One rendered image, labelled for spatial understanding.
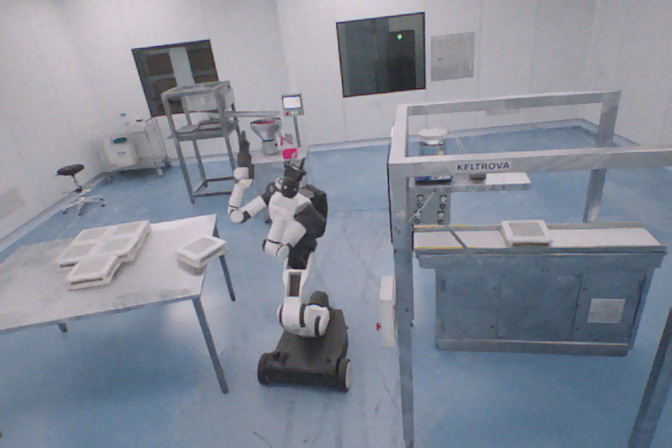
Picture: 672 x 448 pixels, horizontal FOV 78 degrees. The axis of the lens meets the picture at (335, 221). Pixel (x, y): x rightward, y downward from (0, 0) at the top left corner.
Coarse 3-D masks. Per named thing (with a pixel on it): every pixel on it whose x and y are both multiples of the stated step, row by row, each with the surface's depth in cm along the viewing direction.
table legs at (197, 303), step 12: (216, 228) 334; (228, 276) 354; (228, 288) 359; (192, 300) 240; (204, 312) 248; (60, 324) 348; (204, 324) 249; (204, 336) 253; (216, 360) 262; (216, 372) 266; (0, 432) 262
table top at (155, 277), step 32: (160, 224) 328; (192, 224) 321; (32, 256) 302; (160, 256) 281; (0, 288) 266; (32, 288) 261; (64, 288) 257; (96, 288) 253; (128, 288) 249; (160, 288) 246; (192, 288) 242; (0, 320) 234; (32, 320) 231; (64, 320) 230
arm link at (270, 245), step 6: (276, 222) 210; (282, 222) 210; (276, 228) 210; (282, 228) 211; (270, 234) 211; (276, 234) 210; (282, 234) 213; (264, 240) 216; (270, 240) 211; (276, 240) 211; (264, 246) 216; (270, 246) 212; (276, 246) 212; (270, 252) 214
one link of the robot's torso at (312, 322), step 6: (306, 312) 245; (306, 318) 245; (312, 318) 253; (318, 318) 279; (306, 324) 247; (312, 324) 253; (318, 324) 276; (288, 330) 259; (294, 330) 265; (300, 330) 273; (306, 330) 255; (312, 330) 271; (318, 330) 275; (300, 336) 281; (306, 336) 279; (312, 336) 277; (318, 336) 278
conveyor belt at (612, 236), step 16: (416, 240) 263; (432, 240) 261; (448, 240) 259; (464, 240) 257; (480, 240) 255; (496, 240) 253; (560, 240) 245; (576, 240) 243; (592, 240) 241; (608, 240) 239; (624, 240) 238; (640, 240) 236
